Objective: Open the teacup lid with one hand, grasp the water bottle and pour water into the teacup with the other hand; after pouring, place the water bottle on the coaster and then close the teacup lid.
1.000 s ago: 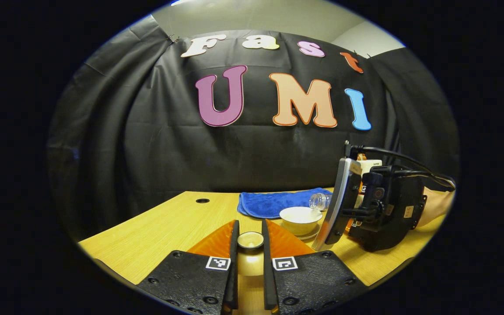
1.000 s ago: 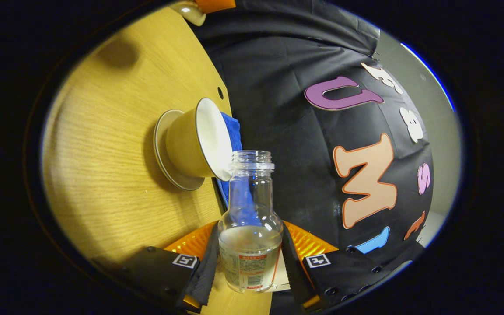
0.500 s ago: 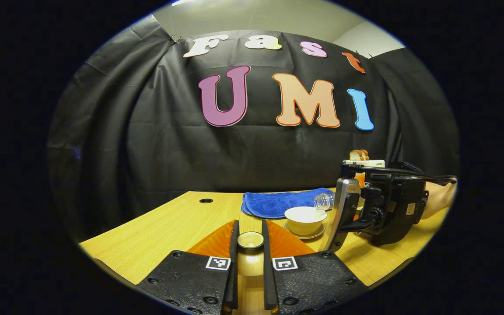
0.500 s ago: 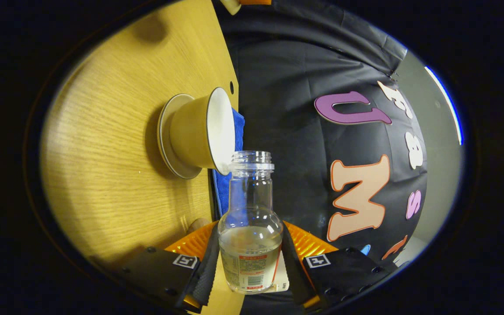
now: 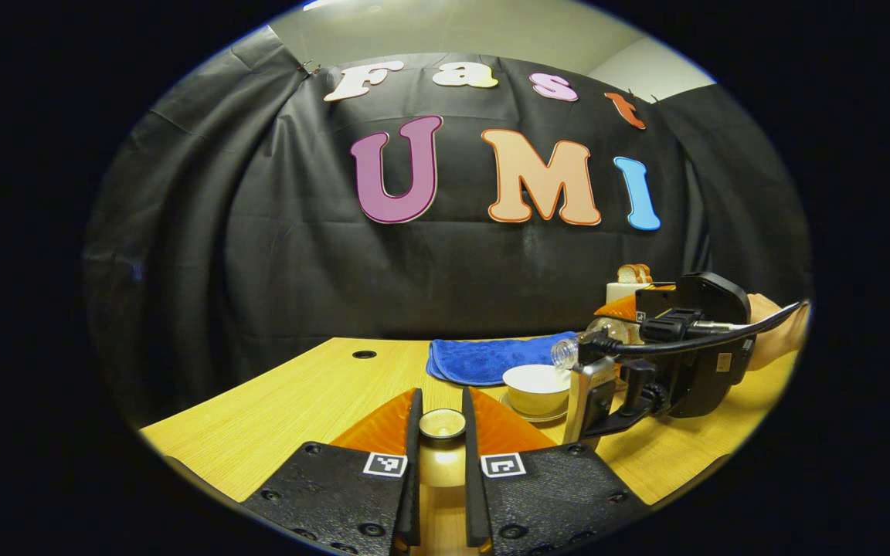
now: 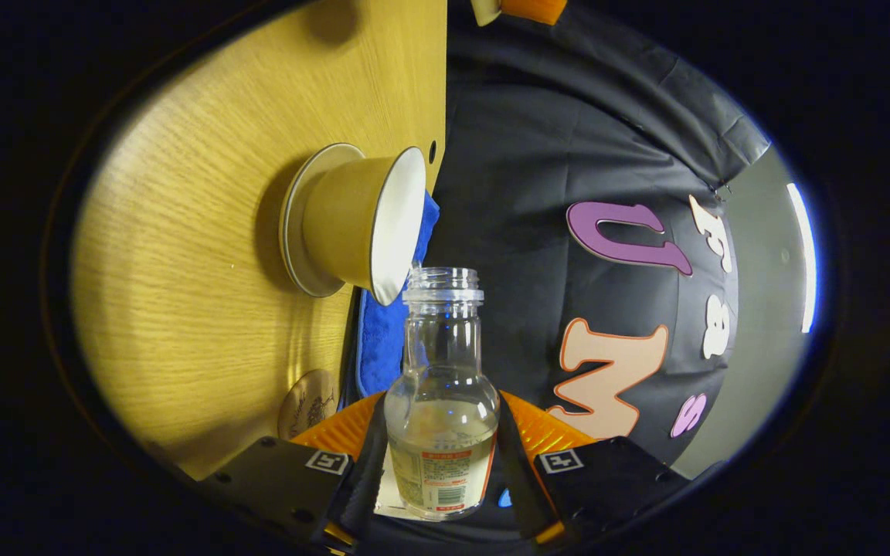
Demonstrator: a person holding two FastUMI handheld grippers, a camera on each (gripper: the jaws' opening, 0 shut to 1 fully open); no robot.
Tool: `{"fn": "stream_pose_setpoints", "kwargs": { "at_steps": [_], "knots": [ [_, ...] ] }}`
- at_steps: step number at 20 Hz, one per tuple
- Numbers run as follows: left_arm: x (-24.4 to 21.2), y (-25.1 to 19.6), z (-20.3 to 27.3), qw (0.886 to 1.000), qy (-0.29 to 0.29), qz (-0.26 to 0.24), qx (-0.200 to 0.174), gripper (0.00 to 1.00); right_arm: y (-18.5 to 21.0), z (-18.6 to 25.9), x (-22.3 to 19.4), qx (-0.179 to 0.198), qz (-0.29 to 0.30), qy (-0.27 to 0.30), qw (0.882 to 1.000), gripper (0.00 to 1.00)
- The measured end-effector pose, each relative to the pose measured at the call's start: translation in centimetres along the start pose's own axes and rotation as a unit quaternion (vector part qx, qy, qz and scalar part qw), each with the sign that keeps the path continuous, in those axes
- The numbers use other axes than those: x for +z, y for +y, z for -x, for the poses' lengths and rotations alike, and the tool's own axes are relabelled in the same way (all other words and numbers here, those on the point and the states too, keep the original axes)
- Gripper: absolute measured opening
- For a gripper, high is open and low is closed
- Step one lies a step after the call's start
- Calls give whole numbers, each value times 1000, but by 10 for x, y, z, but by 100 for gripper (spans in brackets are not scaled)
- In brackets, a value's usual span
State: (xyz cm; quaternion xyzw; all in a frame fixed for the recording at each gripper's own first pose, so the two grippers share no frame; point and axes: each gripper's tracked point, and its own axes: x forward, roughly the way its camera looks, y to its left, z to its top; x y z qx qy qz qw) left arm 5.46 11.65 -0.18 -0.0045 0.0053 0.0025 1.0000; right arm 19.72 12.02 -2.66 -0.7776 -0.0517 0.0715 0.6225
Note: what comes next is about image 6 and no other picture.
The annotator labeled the blue towel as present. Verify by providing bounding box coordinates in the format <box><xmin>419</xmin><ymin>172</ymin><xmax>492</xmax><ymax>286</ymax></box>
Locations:
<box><xmin>356</xmin><ymin>192</ymin><xmax>440</xmax><ymax>398</ymax></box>

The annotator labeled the round cork coaster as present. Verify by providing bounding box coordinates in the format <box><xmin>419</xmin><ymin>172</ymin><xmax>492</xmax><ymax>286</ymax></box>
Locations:
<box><xmin>277</xmin><ymin>368</ymin><xmax>339</xmax><ymax>441</ymax></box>

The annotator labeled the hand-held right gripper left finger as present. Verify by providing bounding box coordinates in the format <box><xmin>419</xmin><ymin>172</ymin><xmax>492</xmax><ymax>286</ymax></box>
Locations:
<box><xmin>198</xmin><ymin>392</ymin><xmax>388</xmax><ymax>553</ymax></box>

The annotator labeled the cream teacup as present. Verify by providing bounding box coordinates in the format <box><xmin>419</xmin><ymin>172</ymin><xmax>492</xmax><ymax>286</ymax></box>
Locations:
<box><xmin>302</xmin><ymin>147</ymin><xmax>427</xmax><ymax>306</ymax></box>

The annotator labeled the black backdrop cloth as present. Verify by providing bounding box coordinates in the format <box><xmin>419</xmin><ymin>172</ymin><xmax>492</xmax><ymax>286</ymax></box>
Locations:
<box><xmin>337</xmin><ymin>0</ymin><xmax>772</xmax><ymax>541</ymax></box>

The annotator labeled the clear glass water bottle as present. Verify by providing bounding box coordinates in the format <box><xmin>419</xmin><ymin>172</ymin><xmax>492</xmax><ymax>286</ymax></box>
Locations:
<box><xmin>383</xmin><ymin>267</ymin><xmax>500</xmax><ymax>520</ymax></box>

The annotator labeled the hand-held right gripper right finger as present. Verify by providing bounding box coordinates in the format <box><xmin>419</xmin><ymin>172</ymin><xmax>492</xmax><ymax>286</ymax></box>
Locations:
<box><xmin>496</xmin><ymin>390</ymin><xmax>693</xmax><ymax>545</ymax></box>

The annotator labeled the cream saucer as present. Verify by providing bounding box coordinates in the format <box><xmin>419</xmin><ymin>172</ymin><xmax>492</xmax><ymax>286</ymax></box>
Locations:
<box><xmin>279</xmin><ymin>143</ymin><xmax>365</xmax><ymax>299</ymax></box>

